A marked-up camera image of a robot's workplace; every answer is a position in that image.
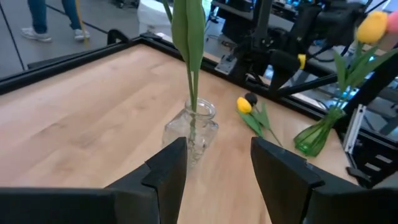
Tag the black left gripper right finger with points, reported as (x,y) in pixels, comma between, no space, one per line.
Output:
(295,193)

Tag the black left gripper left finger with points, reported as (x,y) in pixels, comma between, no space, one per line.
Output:
(149,193)

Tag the yellow artificial tulip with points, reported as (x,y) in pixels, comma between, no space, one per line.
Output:
(371,26)
(244,105)

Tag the black artificial tulip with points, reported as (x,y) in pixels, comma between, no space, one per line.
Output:
(251,99)

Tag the red artificial tulip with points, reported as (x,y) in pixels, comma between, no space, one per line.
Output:
(196,37)
(180,31)

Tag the pink artificial tulip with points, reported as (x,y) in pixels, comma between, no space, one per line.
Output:
(393,21)

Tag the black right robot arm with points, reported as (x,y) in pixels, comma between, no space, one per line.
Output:
(261,56)

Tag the green glass vase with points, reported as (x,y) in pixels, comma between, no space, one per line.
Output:
(314,138)

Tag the clear cut-glass vase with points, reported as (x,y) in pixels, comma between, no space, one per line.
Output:
(202,130)

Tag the person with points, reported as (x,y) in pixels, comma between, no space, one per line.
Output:
(37,12)

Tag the silver metal bracket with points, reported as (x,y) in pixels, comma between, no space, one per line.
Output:
(225,64)

